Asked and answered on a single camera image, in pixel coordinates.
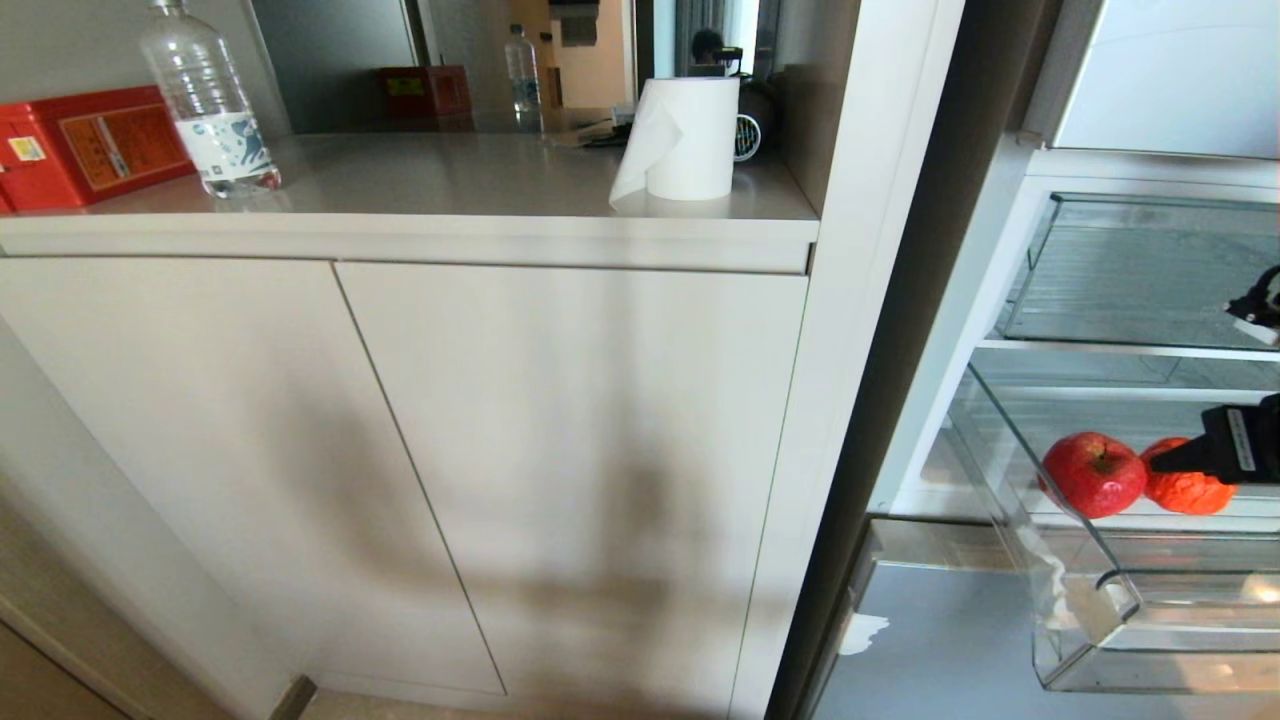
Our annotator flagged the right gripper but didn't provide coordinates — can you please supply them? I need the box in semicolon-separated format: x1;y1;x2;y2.
1150;393;1280;487

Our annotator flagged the clear fridge drawer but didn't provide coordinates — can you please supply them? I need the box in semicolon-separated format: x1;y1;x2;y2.
944;364;1280;694

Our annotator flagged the glass fridge shelf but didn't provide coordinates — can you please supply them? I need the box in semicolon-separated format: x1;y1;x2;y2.
994;192;1280;351

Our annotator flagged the white fridge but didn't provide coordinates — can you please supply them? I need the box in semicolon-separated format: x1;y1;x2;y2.
868;130;1280;523

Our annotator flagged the white fridge door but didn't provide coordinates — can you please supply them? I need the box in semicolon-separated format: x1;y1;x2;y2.
1020;0;1280;161

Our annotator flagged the orange tangerine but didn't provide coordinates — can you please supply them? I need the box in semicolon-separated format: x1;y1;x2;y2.
1140;436;1239;517

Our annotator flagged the red apple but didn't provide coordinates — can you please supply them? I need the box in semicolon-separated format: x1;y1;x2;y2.
1039;431;1149;520

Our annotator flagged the grey freezer door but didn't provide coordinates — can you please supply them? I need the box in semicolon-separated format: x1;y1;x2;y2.
806;518;1280;720

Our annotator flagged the small black round appliance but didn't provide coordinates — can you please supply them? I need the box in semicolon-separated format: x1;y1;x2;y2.
733;78;779;163

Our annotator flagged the white paper towel roll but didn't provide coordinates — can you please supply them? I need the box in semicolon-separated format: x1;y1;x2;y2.
609;76;741;213

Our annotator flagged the white cabinet door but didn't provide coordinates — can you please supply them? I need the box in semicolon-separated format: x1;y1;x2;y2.
0;257;507;719
334;261;809;719

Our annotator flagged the white cabinet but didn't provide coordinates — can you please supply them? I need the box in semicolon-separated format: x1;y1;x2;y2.
0;0;967;720

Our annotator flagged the clear plastic water bottle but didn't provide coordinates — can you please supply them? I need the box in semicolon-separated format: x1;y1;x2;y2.
140;0;283;199

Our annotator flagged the red rectangular box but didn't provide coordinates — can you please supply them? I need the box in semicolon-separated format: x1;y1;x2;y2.
0;85;197;214

